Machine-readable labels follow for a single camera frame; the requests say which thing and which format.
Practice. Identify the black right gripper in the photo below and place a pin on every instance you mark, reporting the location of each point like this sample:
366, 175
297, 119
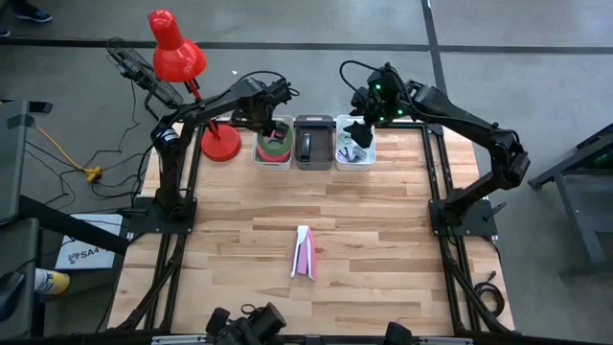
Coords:
383, 96

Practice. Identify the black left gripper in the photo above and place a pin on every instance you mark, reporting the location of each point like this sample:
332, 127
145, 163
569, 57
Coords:
265, 98

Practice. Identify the black diagonal bar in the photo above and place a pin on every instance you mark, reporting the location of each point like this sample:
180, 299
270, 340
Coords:
72, 227

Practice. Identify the white printed cardboard box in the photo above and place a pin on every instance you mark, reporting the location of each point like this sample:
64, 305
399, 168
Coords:
86, 254

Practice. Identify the silver metal bracket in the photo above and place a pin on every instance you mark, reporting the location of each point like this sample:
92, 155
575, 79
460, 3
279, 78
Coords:
177, 340
445, 341

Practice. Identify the person's blue shoe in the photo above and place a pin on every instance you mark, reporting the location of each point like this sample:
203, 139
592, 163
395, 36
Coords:
4, 31
31, 12

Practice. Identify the pink and white stapler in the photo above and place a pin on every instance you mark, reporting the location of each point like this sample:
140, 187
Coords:
303, 254

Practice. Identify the grey desk panel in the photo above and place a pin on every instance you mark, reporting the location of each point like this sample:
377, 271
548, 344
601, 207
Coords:
12, 158

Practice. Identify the yellow and white bottle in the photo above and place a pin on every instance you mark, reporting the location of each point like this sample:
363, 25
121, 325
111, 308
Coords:
50, 282

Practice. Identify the grey metal cart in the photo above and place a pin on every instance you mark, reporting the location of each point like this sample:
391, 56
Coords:
579, 191

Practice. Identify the black aluminium table frame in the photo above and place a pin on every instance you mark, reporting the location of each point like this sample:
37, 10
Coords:
433, 163

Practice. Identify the red desk lamp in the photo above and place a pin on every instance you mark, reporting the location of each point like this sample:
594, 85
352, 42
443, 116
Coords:
177, 57

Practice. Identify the pink tape roll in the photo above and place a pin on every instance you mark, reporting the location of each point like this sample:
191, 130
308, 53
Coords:
274, 159

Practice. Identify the black rounded device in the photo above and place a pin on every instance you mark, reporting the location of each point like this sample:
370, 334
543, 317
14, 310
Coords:
397, 335

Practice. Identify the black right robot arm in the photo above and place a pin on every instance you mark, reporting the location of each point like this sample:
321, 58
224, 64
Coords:
479, 129

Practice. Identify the dark desk surface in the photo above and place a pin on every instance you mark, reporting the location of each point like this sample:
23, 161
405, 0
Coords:
19, 249

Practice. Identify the black computer mouse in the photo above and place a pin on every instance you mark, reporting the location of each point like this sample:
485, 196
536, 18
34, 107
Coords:
10, 294

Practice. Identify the dark grey plastic bin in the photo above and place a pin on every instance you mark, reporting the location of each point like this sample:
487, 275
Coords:
323, 144

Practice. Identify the black power strip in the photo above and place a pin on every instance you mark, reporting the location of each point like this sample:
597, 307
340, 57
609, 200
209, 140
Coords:
143, 76

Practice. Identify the white plastic bin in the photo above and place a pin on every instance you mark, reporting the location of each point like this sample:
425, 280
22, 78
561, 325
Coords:
256, 160
370, 155

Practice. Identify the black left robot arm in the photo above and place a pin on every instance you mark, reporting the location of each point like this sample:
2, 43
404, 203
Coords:
165, 158

